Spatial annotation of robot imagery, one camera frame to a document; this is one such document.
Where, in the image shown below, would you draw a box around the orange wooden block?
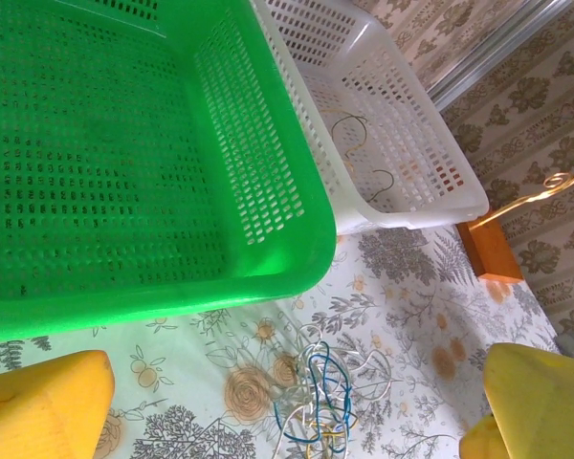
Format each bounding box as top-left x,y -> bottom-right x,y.
455,215 -> 525,287

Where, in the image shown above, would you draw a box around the thin wires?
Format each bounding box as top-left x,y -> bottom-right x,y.
271,341 -> 361,445

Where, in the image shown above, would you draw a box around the thin white cable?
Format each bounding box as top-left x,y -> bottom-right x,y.
305,324 -> 404,431
267,334 -> 355,459

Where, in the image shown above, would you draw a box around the thin dark green cable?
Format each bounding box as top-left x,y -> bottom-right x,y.
368,168 -> 396,203

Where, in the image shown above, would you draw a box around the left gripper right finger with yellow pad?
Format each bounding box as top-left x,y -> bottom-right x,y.
458,342 -> 574,459

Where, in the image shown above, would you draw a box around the floral patterned table mat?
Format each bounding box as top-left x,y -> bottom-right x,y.
0,224 -> 574,459

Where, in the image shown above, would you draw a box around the aluminium frame post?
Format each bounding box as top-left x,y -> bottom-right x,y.
430,0 -> 573,105

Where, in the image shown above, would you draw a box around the green plastic basket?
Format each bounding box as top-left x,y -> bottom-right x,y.
0,0 -> 340,343

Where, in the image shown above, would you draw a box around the white plastic basket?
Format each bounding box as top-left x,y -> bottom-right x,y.
251,0 -> 490,236

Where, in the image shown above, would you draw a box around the gold wire ornament stand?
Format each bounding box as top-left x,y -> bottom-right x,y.
475,147 -> 574,226

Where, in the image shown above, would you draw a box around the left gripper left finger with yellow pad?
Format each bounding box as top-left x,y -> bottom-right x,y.
0,350 -> 116,459

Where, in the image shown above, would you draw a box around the thin yellow cable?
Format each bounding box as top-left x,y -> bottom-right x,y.
331,110 -> 368,166
305,423 -> 350,459

